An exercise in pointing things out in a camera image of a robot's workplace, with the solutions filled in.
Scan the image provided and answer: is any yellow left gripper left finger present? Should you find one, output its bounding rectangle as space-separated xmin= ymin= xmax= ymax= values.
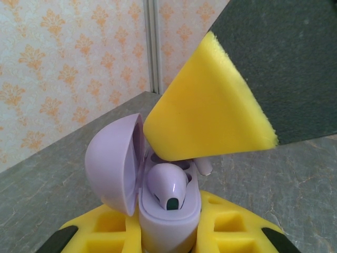
xmin=36 ymin=203 xmax=144 ymax=253

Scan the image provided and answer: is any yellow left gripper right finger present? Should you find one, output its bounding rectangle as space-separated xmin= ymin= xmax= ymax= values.
xmin=194 ymin=190 xmax=301 ymax=253

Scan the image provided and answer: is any purple wireless earbud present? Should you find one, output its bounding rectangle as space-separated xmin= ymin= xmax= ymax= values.
xmin=146 ymin=163 xmax=189 ymax=211
xmin=194 ymin=157 xmax=213 ymax=177

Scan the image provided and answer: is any purple earbud charging case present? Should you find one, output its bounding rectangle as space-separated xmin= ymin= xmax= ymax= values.
xmin=84 ymin=113 xmax=203 ymax=253

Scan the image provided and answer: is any grey aluminium wall strip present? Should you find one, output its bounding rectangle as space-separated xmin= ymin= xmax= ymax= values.
xmin=144 ymin=0 xmax=162 ymax=93

